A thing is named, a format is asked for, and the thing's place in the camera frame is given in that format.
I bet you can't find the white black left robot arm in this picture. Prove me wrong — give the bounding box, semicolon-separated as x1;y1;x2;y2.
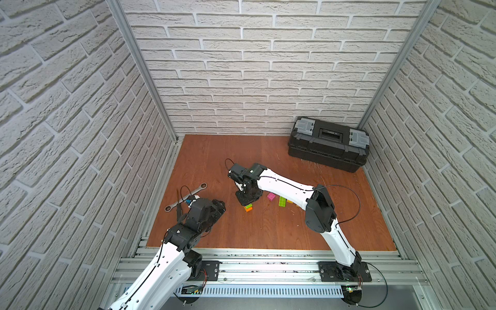
109;195;226;309

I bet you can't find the aluminium front rail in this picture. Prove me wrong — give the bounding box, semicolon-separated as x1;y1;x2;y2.
110;247;429;288

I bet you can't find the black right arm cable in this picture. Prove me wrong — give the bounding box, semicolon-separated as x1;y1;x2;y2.
317;183;362;226

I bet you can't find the black plastic toolbox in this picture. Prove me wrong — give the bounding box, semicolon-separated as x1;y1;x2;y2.
288;116;370;173

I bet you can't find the pink 2x2 lego brick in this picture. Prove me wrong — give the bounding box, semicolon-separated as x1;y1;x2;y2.
267;192;276;201

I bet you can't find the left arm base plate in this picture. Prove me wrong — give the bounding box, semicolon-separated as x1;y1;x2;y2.
188;260;221;282

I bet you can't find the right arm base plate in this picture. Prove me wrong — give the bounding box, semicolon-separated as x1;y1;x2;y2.
318;262;372;282

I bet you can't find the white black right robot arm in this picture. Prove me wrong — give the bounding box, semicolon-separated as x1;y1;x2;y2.
228;164;362;280

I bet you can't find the silver ratchet wrench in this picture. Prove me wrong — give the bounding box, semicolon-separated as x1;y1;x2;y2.
164;182;208;213

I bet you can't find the green 2x4 lego brick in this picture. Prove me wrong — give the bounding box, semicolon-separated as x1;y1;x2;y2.
278;196;287;207

